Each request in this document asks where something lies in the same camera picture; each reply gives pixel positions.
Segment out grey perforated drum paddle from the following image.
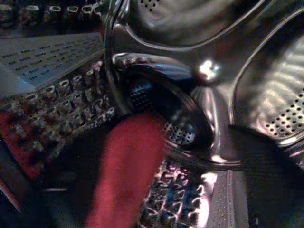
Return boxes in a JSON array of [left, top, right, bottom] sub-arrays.
[[0, 32, 106, 95], [209, 170, 250, 228]]

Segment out steel washing machine drum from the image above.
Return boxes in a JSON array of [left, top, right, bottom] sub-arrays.
[[0, 0, 304, 228]]

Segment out grey washing machine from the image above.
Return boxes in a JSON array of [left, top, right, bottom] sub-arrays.
[[0, 0, 304, 228]]

